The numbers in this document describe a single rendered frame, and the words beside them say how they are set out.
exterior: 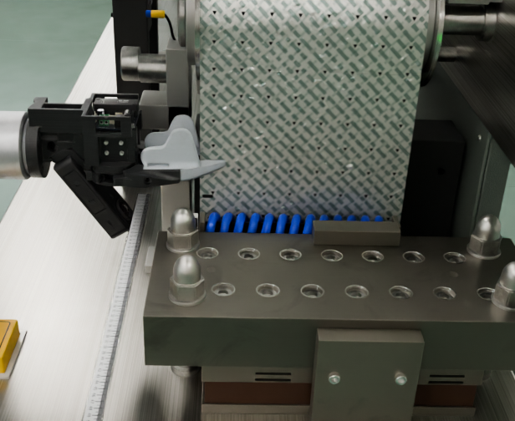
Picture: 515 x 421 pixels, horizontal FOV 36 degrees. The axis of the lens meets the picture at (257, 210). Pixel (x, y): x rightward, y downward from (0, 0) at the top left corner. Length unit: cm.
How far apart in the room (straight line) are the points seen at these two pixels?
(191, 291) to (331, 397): 17
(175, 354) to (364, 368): 18
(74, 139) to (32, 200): 39
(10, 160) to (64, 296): 22
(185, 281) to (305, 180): 22
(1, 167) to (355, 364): 43
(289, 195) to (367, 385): 25
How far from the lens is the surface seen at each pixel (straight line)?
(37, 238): 114
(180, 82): 92
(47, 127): 87
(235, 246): 85
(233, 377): 80
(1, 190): 330
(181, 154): 86
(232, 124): 86
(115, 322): 96
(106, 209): 90
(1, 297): 103
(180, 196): 99
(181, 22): 85
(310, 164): 88
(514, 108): 84
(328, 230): 86
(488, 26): 91
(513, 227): 319
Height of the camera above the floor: 147
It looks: 29 degrees down
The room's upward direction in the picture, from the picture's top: 2 degrees clockwise
